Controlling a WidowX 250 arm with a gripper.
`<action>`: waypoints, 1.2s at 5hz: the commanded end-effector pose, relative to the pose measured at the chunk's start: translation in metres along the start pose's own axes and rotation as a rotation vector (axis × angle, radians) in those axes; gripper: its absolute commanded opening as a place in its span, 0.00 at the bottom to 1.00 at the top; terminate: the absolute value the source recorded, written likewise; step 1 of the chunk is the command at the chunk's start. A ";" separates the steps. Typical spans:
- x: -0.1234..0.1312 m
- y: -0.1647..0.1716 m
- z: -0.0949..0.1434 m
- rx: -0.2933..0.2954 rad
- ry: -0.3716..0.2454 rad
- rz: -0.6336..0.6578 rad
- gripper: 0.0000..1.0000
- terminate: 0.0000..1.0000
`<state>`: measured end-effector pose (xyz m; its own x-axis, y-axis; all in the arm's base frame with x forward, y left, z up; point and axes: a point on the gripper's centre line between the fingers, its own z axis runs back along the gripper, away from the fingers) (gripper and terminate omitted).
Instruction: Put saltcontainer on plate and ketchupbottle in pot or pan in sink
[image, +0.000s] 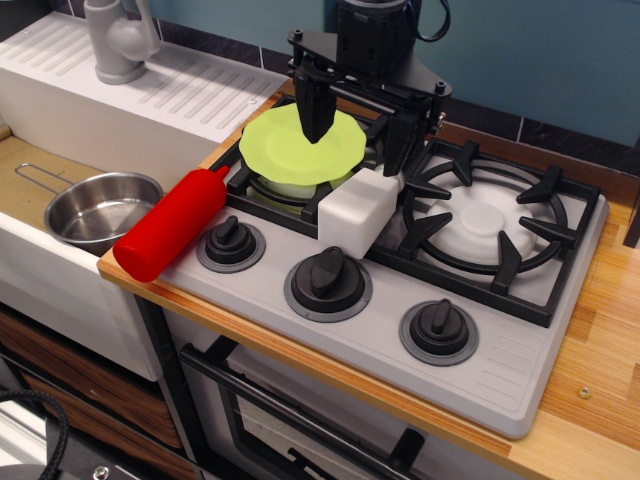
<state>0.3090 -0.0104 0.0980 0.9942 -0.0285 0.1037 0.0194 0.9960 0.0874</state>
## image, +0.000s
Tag white toy sink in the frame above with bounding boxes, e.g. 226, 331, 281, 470
1, 13, 284, 381

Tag lime green plate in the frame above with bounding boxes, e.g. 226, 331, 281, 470
239, 103, 367, 186

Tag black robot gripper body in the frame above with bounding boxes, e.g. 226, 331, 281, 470
286, 0, 454, 135

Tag white oven door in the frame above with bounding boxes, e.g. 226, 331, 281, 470
164, 309, 521, 480

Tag black right burner grate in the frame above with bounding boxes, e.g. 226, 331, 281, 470
366, 140, 608, 327

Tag black right stove knob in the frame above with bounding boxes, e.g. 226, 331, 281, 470
399, 299, 479, 367

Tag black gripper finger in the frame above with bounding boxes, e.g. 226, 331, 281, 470
294, 55, 336, 144
383, 111, 426, 177

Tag white right burner cap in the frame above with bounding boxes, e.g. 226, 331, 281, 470
415, 171, 554, 265

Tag wooden drawer front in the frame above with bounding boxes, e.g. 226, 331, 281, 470
1, 305, 197, 479

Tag grey toy stove top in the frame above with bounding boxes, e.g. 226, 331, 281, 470
149, 92, 611, 441

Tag white salt container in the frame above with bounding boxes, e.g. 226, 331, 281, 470
318, 169, 405, 259

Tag black stove knob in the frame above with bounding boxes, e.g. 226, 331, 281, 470
196, 215, 266, 274
399, 299, 479, 367
284, 247, 373, 323

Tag black middle stove knob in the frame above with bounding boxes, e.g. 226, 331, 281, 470
284, 247, 373, 323

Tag black cable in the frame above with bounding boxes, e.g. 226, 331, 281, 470
0, 387, 70, 480

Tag grey toy faucet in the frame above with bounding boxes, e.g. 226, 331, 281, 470
84, 0, 161, 85

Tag black left stove knob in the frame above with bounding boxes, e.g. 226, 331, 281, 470
196, 215, 266, 274

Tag red ketchup bottle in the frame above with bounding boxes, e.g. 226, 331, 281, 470
113, 166, 230, 283

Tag stainless steel pot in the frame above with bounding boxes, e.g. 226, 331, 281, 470
15, 163, 164, 257

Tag black oven door handle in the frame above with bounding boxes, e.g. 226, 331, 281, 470
179, 345, 425, 479

